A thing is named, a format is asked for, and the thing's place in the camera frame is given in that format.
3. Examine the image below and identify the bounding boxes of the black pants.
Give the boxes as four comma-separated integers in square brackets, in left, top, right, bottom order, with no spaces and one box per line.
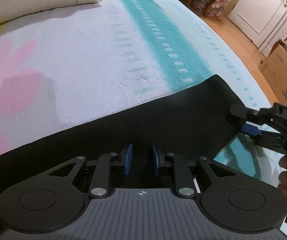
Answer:
[0,75,244,232]

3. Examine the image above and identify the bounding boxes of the white door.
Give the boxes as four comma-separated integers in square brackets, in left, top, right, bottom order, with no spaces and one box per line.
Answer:
[229,0,287,48]

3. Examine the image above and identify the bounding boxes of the cardboard box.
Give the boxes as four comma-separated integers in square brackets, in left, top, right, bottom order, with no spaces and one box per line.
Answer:
[259,44,287,105]

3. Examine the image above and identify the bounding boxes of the floral fabric bags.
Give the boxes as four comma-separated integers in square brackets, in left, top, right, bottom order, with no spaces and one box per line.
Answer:
[192,0,231,20]

